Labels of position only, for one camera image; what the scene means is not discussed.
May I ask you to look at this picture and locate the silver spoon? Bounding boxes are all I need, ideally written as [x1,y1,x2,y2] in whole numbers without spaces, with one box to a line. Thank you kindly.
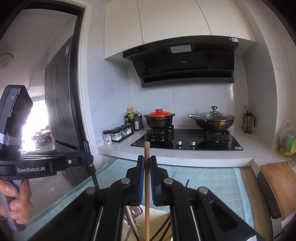
[123,206,144,240]

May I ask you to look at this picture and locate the brown wooden chopstick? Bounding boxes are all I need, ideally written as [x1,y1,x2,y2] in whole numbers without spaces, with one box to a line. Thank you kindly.
[144,142,150,241]

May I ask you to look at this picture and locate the light wooden chopstick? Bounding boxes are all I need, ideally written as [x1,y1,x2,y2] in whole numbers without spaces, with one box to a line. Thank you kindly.
[125,206,143,241]

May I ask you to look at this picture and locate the person's left hand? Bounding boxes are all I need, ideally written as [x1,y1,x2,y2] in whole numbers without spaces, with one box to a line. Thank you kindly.
[1,179,33,225]

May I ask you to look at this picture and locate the light blue woven table mat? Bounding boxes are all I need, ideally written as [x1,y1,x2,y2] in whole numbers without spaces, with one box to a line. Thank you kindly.
[13,159,254,240]

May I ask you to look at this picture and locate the grey refrigerator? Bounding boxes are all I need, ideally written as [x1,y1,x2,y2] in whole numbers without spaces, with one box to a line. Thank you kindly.
[44,36,93,187]

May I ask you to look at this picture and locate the cream utensil holder box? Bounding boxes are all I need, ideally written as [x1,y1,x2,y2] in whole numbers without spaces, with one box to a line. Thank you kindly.
[120,206,174,241]

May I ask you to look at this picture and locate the wooden cutting board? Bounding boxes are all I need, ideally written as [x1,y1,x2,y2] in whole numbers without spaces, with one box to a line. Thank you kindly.
[260,162,295,221]

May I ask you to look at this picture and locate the black gas stove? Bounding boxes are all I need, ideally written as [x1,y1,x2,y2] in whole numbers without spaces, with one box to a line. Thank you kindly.
[132,126,243,151]

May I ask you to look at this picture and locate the wok with glass lid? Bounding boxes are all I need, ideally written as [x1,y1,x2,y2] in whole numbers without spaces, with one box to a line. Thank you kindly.
[188,106,235,132]

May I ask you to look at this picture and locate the sauce bottles group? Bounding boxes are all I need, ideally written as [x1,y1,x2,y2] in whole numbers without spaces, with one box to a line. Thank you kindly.
[125,106,144,131]

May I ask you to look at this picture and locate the dark glass jug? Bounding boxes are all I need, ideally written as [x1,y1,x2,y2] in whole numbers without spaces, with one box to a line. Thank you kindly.
[243,109,256,133]

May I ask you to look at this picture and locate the yellow green plastic bag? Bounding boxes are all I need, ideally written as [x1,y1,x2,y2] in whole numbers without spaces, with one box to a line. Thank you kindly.
[280,119,295,156]

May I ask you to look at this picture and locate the black pot with red lid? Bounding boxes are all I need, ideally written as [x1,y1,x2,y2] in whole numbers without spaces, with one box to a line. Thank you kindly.
[144,108,175,130]

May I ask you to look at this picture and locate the white upper cabinets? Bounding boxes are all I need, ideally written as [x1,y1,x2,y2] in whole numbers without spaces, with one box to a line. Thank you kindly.
[104,1,256,61]

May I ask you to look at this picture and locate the black range hood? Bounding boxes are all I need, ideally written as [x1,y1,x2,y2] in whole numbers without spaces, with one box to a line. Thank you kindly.
[123,35,239,88]

